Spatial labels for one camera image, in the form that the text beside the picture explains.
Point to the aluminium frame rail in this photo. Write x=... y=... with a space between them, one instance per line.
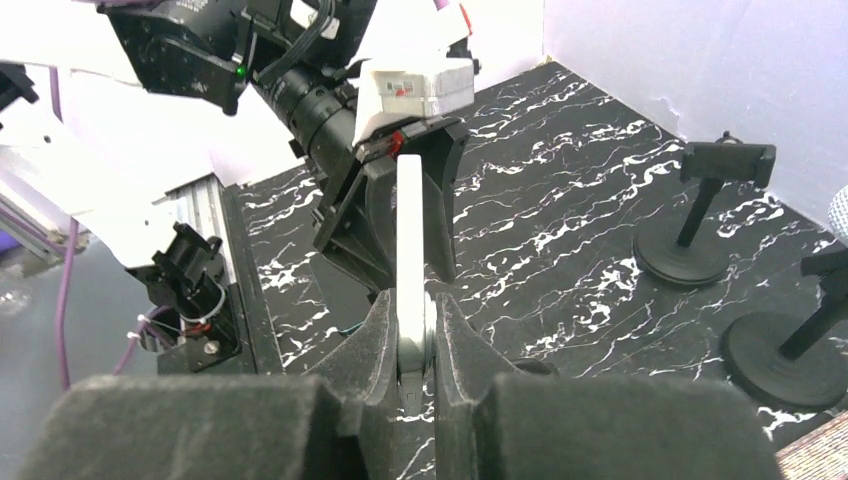
x=42 y=229

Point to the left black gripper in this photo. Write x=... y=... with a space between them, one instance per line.
x=354 y=220

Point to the black stand back middle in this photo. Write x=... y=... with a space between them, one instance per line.
x=681 y=256

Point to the black microphone stand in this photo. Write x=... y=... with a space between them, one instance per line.
x=785 y=363

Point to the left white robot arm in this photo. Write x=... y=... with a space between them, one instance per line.
x=106 y=104

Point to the glitter microphone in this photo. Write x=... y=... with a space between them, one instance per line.
x=819 y=455

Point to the black phone silver edge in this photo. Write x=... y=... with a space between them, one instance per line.
x=414 y=315

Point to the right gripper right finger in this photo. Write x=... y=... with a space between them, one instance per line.
x=495 y=421

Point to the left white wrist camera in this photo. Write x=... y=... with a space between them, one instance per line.
x=393 y=89

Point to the white microphone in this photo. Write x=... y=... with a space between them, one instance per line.
x=838 y=215

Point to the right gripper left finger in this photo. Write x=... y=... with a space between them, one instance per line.
x=334 y=421

